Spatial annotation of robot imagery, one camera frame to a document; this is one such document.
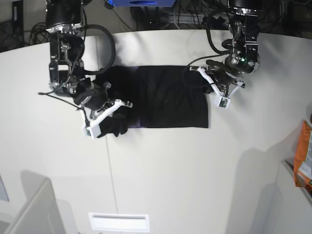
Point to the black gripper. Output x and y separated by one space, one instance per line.
92 96
221 73

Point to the black T-shirt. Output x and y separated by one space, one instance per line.
162 97

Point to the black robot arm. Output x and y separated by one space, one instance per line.
66 24
242 57

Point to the blue box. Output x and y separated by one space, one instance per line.
133 3

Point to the white table slot plate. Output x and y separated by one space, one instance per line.
120 222

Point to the white cabinet left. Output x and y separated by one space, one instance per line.
29 205

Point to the orange snack bag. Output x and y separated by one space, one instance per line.
302 164

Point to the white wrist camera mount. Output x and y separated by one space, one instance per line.
92 121
222 95

